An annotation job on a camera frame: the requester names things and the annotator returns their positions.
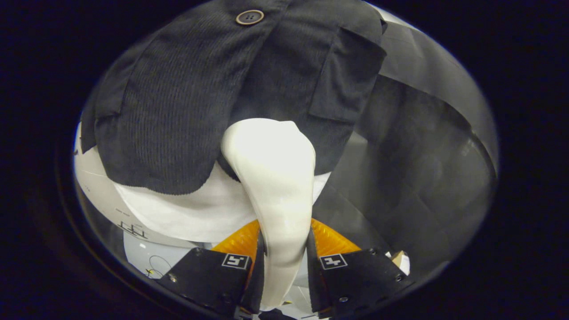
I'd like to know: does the white mannequin torso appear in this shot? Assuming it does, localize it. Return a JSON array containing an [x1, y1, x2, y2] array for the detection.
[[113, 158, 332, 244]]

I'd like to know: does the black corduroy jacket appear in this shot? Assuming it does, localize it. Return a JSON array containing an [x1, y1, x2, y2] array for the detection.
[[80, 0, 388, 196]]

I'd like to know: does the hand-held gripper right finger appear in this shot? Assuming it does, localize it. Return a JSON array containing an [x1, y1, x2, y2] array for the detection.
[[307, 218, 416, 318]]

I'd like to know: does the white garment steamer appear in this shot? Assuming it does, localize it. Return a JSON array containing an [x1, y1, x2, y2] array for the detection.
[[220, 118, 317, 312]]

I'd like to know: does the grey drawer cabinet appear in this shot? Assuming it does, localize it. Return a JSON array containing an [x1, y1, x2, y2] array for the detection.
[[73, 122, 196, 249]]

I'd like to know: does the black backdrop cloth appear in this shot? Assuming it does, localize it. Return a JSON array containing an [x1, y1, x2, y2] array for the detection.
[[311, 4, 499, 272]]

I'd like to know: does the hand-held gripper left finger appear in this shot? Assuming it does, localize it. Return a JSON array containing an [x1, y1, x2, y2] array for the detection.
[[158, 219, 267, 318]]

